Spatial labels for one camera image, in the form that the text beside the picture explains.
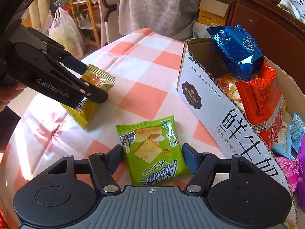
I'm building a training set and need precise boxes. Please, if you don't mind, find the pale yellow blue snack packet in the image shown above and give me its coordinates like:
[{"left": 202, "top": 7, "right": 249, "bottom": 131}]
[{"left": 272, "top": 122, "right": 296, "bottom": 160}]

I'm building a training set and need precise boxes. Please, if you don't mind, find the white cloth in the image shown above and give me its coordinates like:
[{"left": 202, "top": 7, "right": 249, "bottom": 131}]
[{"left": 279, "top": 0, "right": 305, "bottom": 22}]

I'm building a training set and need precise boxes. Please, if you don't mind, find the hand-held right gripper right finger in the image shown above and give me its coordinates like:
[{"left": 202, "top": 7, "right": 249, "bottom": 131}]
[{"left": 181, "top": 143, "right": 260, "bottom": 194}]

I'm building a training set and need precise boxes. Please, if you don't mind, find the small open cardboard box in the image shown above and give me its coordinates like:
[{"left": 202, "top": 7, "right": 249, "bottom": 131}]
[{"left": 193, "top": 0, "right": 235, "bottom": 28}]

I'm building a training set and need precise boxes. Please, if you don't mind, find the purple noodle snack packet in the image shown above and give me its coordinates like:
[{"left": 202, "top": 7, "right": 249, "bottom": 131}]
[{"left": 295, "top": 136, "right": 305, "bottom": 179}]

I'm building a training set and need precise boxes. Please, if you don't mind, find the green cracker packet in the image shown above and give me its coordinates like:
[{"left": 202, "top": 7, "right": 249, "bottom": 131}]
[{"left": 116, "top": 115, "right": 190, "bottom": 186}]

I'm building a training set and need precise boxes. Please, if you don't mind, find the red snack packet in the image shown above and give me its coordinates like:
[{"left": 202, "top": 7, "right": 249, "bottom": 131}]
[{"left": 235, "top": 61, "right": 286, "bottom": 149}]

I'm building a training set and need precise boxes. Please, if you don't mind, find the pink folding table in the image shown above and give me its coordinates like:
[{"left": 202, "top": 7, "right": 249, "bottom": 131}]
[{"left": 94, "top": 0, "right": 122, "bottom": 47}]

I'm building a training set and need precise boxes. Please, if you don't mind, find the pink snack packet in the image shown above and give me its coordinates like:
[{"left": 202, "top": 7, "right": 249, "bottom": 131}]
[{"left": 275, "top": 156, "right": 299, "bottom": 194}]

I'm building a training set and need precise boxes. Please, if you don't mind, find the white printed bag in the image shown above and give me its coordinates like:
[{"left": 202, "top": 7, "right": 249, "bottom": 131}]
[{"left": 192, "top": 20, "right": 215, "bottom": 39}]

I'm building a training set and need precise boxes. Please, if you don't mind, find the blue foil snack packet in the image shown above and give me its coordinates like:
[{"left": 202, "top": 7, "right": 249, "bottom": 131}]
[{"left": 206, "top": 24, "right": 264, "bottom": 80}]

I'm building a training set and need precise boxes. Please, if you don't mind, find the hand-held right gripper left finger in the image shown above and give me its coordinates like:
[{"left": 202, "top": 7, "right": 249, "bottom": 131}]
[{"left": 46, "top": 144, "right": 124, "bottom": 195}]

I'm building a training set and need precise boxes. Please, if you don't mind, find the pinkish plastic bag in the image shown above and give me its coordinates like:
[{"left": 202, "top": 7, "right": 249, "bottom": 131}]
[{"left": 42, "top": 11, "right": 55, "bottom": 35}]

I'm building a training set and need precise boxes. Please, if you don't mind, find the white plastic bag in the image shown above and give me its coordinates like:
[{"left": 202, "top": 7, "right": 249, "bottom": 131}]
[{"left": 48, "top": 7, "right": 86, "bottom": 60}]

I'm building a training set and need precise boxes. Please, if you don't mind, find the checked grey fabric cover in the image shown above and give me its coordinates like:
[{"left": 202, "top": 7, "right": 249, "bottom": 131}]
[{"left": 119, "top": 0, "right": 203, "bottom": 39}]

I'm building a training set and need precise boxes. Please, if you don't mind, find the orange checked tablecloth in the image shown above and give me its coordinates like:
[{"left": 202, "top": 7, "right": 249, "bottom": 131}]
[{"left": 0, "top": 28, "right": 229, "bottom": 220}]

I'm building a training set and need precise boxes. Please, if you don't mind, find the brown wooden cabinet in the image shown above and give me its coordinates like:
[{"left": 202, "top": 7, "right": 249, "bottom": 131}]
[{"left": 226, "top": 0, "right": 305, "bottom": 89}]

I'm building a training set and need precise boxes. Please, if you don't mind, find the wooden shelf rack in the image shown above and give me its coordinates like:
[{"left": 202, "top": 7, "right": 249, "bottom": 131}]
[{"left": 64, "top": 0, "right": 102, "bottom": 50}]

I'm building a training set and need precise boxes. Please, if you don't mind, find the olive gold cracker packet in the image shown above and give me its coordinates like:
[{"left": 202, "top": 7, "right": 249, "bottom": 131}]
[{"left": 61, "top": 64, "right": 116, "bottom": 127}]

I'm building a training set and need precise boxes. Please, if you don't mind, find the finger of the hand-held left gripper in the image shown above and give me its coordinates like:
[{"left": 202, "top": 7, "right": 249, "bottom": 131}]
[
  {"left": 43, "top": 52, "right": 109, "bottom": 103},
  {"left": 27, "top": 27, "right": 87, "bottom": 75}
]

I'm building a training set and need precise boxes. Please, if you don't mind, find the long cardboard box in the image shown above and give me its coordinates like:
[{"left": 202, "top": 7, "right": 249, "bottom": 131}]
[{"left": 176, "top": 38, "right": 305, "bottom": 227}]

